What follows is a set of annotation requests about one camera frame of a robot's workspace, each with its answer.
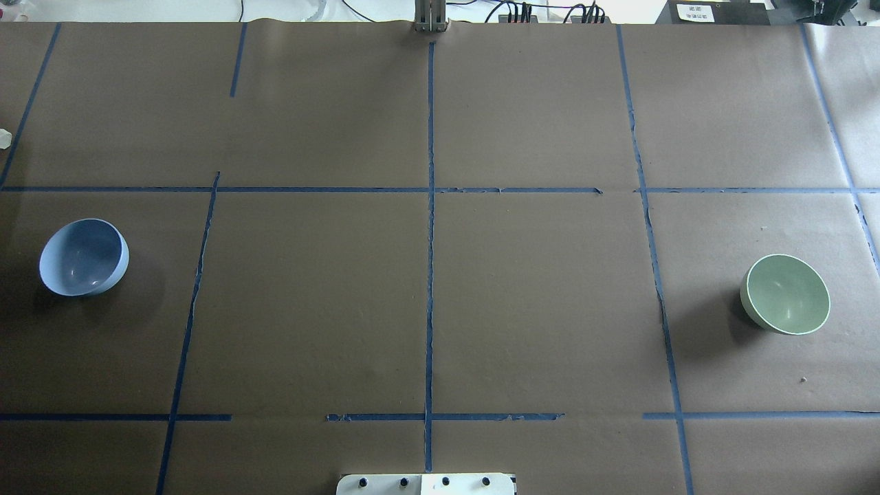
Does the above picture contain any black box with label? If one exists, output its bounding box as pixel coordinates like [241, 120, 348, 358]
[654, 1, 771, 25]

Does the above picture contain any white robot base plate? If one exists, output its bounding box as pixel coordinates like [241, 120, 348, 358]
[335, 472, 518, 494]

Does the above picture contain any aluminium frame post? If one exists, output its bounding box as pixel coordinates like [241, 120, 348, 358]
[414, 0, 448, 32]

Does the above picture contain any orange black connector block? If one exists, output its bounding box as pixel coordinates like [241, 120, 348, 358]
[497, 12, 540, 24]
[563, 8, 612, 24]

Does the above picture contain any blue bowl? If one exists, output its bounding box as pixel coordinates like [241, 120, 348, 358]
[38, 217, 130, 297]

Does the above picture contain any green bowl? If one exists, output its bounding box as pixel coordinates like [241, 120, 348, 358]
[739, 253, 832, 336]

